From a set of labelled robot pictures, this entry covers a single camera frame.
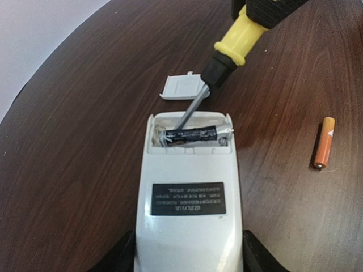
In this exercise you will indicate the white remote control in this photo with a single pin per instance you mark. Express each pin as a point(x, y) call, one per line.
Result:
point(189, 212)

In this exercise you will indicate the orange battery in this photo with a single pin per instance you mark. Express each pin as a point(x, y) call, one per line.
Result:
point(325, 143)

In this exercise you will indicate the white battery cover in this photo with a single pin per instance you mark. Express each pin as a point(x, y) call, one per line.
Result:
point(182, 87)

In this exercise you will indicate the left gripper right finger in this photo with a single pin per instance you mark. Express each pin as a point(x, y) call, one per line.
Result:
point(256, 257)

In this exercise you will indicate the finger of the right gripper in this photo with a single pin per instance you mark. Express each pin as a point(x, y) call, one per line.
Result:
point(270, 13)
point(236, 7)

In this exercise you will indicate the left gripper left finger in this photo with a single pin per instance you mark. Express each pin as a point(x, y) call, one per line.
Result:
point(120, 258)

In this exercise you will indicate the yellow handled screwdriver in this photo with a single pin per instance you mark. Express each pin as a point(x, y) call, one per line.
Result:
point(229, 53)

